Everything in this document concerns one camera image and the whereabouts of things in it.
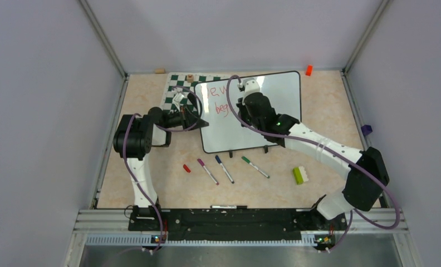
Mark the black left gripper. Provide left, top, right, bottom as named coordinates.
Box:
left=163, top=104, right=208, bottom=131

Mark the white whiteboard black frame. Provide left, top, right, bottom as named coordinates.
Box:
left=194, top=71, right=302, bottom=158

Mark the red marker cap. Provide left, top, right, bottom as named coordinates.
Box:
left=183, top=164, right=191, bottom=173

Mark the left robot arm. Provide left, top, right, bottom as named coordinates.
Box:
left=112, top=106, right=209, bottom=230

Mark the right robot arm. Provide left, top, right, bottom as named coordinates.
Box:
left=236, top=92, right=389, bottom=229

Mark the black sparkly microphone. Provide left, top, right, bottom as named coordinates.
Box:
left=187, top=92, right=198, bottom=111

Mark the green white chess mat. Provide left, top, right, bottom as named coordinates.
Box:
left=160, top=72, right=231, bottom=118

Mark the pink capped marker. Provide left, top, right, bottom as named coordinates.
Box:
left=197, top=159, right=219, bottom=185

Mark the blue capped marker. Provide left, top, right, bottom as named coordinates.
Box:
left=215, top=155, right=235, bottom=184

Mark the green capped marker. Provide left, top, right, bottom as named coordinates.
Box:
left=241, top=156, right=270, bottom=179

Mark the wooden cork piece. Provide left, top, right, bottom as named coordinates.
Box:
left=154, top=68, right=166, bottom=74

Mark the orange block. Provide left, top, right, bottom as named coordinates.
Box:
left=305, top=65, right=313, bottom=76

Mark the green lego brick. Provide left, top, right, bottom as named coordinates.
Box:
left=292, top=166, right=309, bottom=185

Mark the purple block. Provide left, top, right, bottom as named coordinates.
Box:
left=361, top=125, right=373, bottom=137

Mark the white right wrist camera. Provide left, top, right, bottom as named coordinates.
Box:
left=237, top=78, right=261, bottom=97

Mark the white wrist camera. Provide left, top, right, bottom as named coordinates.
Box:
left=172, top=92, right=185, bottom=109
left=237, top=78, right=261, bottom=97

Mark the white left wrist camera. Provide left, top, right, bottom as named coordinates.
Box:
left=172, top=92, right=185, bottom=109

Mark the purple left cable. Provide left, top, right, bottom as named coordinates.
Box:
left=121, top=85, right=204, bottom=255

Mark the marker on base rail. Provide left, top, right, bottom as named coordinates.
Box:
left=210, top=205, right=248, bottom=210

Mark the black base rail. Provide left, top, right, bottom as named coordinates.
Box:
left=128, top=206, right=346, bottom=241

